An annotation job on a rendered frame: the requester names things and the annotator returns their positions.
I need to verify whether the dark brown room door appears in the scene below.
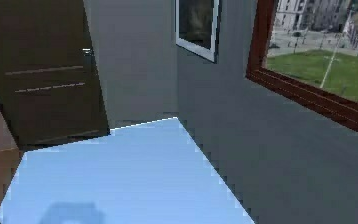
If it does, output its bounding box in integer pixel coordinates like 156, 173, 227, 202
0, 0, 111, 148

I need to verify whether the red-brown framed window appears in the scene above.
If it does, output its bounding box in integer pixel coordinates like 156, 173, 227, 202
245, 0, 358, 138

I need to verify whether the white framed wall picture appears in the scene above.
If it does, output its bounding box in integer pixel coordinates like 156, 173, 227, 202
175, 0, 221, 64

